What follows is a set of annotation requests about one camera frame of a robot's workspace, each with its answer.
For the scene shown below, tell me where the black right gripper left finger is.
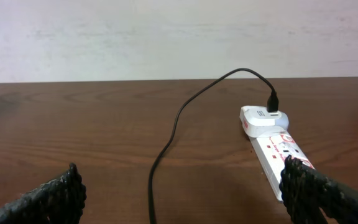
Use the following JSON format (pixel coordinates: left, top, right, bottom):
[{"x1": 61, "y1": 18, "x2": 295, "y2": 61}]
[{"x1": 0, "y1": 163, "x2": 86, "y2": 224}]

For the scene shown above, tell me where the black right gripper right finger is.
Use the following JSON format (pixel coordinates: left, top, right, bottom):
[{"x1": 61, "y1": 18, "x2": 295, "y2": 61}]
[{"x1": 279, "y1": 156, "x2": 358, "y2": 224}]

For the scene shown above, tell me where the white charger plug adapter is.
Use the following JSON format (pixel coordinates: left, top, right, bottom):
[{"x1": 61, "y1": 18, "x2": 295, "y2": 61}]
[{"x1": 239, "y1": 106, "x2": 289, "y2": 138}]

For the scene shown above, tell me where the white power strip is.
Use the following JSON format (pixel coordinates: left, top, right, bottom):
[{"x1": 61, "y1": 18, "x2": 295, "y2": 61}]
[{"x1": 250, "y1": 132, "x2": 314, "y2": 202}]

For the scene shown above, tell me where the black charging cable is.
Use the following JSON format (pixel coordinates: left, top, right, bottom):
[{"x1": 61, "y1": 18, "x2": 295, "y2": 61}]
[{"x1": 147, "y1": 67, "x2": 280, "y2": 224}]

